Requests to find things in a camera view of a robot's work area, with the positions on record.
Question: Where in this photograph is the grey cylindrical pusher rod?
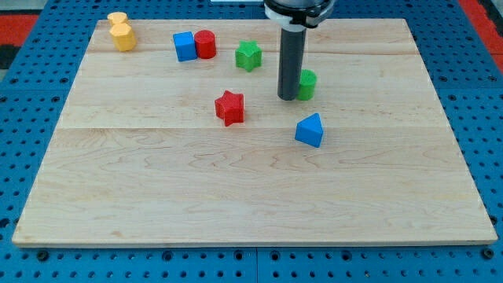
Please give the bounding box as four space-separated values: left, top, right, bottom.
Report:
277 28 306 101

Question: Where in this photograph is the yellow block behind hexagon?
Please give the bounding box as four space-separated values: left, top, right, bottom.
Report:
107 11 129 26

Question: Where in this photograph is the green cylinder block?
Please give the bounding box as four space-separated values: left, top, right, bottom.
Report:
296 69 318 101

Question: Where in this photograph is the red cylinder block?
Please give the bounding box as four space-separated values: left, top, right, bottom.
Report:
194 30 217 59

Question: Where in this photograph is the green star block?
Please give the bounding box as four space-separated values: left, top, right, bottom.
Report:
235 40 262 72

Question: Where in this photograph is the blue triangle block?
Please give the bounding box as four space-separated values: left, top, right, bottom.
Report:
295 113 324 148

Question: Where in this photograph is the red star block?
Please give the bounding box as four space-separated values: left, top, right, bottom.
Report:
215 90 244 127

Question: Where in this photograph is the blue cube block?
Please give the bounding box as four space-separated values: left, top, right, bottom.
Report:
172 31 197 62

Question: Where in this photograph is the wooden board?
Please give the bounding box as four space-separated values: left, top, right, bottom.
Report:
12 19 497 248

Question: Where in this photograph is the black robot arm flange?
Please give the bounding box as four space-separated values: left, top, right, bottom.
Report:
263 0 336 31

